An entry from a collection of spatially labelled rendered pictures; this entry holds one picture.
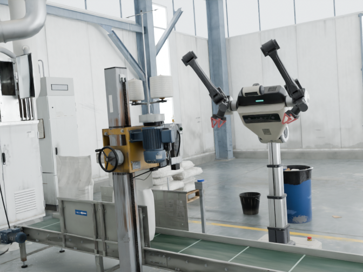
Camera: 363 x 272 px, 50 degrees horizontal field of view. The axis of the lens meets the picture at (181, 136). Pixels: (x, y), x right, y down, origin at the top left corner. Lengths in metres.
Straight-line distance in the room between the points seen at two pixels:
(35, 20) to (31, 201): 2.29
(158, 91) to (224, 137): 8.95
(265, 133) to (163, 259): 1.24
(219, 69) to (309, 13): 2.87
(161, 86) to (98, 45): 5.60
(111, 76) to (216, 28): 9.23
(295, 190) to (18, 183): 3.45
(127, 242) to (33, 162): 2.90
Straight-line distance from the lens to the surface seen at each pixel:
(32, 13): 5.17
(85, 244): 3.56
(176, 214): 3.49
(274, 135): 3.12
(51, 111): 6.56
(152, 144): 2.62
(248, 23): 11.70
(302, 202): 4.93
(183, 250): 3.05
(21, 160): 5.41
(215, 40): 11.82
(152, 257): 3.05
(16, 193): 5.38
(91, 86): 7.97
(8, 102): 4.76
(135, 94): 2.91
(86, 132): 7.80
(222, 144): 11.66
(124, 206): 2.79
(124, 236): 2.86
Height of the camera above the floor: 1.39
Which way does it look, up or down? 3 degrees down
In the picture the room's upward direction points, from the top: 4 degrees counter-clockwise
